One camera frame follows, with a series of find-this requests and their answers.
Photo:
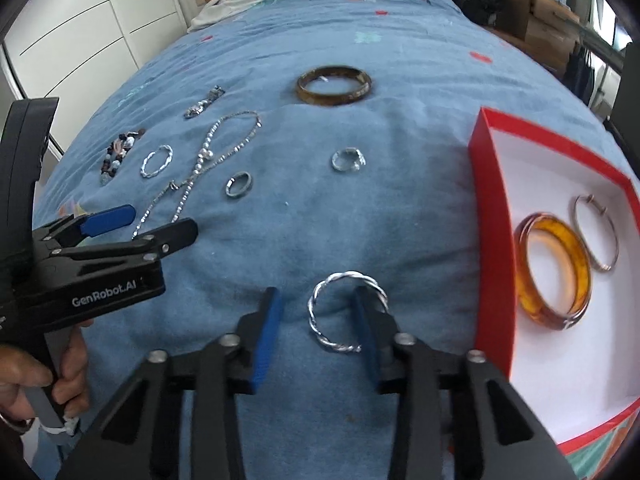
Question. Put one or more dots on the red cardboard box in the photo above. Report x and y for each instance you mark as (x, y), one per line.
(550, 210)

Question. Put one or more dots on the large twisted silver bangle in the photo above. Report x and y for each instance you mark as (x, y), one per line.
(326, 341)

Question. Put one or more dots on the dark brown bangle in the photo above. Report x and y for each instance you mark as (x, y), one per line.
(332, 101)

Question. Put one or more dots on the wooden dresser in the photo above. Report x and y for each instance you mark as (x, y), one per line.
(545, 20)

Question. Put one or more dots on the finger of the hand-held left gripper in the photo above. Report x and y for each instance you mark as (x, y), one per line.
(170, 237)
(107, 220)

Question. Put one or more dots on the glass top desk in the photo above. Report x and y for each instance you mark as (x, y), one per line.
(600, 42)

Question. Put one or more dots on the thin silver wrist bangle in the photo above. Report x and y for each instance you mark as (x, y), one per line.
(22, 428)

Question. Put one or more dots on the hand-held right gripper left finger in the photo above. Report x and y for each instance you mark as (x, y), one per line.
(265, 345)

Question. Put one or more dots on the black bag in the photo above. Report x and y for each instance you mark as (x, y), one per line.
(475, 0)

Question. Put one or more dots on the white wardrobe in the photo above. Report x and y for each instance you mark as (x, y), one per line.
(75, 20)

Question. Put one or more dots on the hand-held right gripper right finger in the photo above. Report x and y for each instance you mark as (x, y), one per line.
(367, 345)

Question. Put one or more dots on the dark blue hanging cloth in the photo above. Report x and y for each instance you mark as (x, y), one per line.
(580, 75)

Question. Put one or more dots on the white garment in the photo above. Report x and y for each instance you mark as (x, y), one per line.
(235, 2)

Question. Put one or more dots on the person's left hand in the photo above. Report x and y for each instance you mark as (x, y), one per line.
(70, 375)

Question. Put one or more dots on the thin silver hoop bangle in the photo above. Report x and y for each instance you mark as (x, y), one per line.
(602, 267)

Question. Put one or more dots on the amber resin bangle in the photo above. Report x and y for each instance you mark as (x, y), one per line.
(525, 290)

